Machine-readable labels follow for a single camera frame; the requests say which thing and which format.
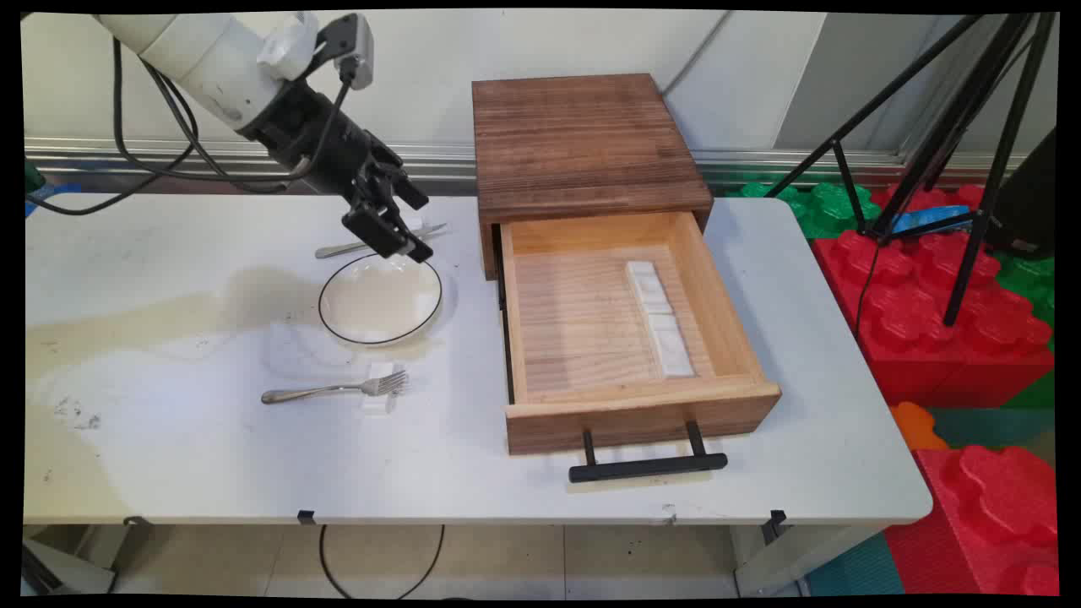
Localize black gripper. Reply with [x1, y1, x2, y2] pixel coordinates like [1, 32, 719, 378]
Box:
[241, 81, 434, 263]

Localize white plate with black rim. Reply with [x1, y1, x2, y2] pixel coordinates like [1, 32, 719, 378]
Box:
[318, 252, 443, 347]

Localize steel fork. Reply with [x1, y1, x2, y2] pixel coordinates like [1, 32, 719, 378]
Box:
[261, 370, 410, 405]

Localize dark wooden drawer cabinet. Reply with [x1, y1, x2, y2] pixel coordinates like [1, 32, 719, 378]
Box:
[471, 73, 715, 281]

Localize light wooden drawer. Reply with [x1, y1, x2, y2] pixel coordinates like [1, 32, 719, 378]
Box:
[498, 211, 783, 457]

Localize green foam block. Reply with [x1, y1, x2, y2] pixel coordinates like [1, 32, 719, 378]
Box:
[725, 182, 884, 240]

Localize white table leg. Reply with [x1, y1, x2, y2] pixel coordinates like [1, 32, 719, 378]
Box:
[733, 524, 881, 597]

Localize blue plastic clamp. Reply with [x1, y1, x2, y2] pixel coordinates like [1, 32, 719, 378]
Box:
[891, 205, 973, 236]

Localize large red foam block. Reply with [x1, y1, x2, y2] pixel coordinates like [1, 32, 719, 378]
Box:
[811, 184, 1056, 408]

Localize orange foam block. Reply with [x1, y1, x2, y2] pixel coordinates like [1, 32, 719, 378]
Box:
[888, 401, 952, 452]

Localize black bag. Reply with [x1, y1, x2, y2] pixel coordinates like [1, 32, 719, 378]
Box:
[984, 127, 1057, 259]

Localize black camera cable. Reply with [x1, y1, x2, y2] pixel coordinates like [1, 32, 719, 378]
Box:
[111, 38, 356, 185]

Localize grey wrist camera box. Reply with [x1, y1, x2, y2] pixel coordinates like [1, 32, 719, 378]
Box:
[317, 13, 375, 91]

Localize aluminium wall rail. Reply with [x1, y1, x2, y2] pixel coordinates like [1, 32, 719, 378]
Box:
[25, 138, 1027, 185]

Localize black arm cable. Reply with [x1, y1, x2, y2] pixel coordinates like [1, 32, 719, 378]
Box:
[25, 61, 204, 217]

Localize black floor cable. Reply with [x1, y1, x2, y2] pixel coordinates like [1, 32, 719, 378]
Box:
[318, 524, 447, 601]

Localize black drawer handle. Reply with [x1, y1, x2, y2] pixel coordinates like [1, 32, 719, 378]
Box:
[568, 420, 729, 484]

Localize black camera tripod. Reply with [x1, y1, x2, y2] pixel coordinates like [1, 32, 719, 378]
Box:
[764, 13, 1058, 328]

